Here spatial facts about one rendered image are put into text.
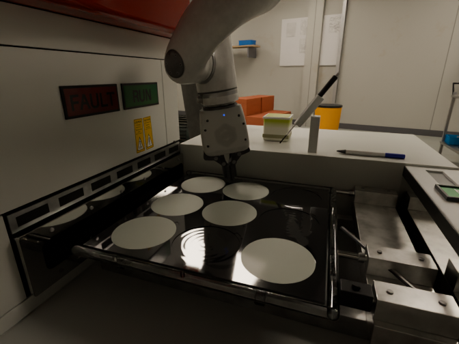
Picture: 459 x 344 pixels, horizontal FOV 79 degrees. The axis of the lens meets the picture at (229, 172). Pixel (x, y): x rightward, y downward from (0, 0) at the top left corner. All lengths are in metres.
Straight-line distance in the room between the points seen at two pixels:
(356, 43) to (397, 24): 0.75
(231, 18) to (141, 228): 0.36
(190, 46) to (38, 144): 0.27
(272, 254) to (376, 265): 0.14
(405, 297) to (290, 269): 0.13
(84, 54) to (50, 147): 0.15
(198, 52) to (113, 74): 0.16
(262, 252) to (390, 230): 0.26
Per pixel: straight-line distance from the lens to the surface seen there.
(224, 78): 0.57
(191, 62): 0.50
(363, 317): 0.43
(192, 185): 0.65
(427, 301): 0.40
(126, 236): 0.48
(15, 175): 0.45
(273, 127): 0.78
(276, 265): 0.40
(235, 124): 0.60
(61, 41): 0.50
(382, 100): 6.72
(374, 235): 0.55
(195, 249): 0.43
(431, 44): 6.72
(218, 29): 0.48
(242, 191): 0.61
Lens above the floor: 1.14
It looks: 19 degrees down
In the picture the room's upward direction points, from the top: straight up
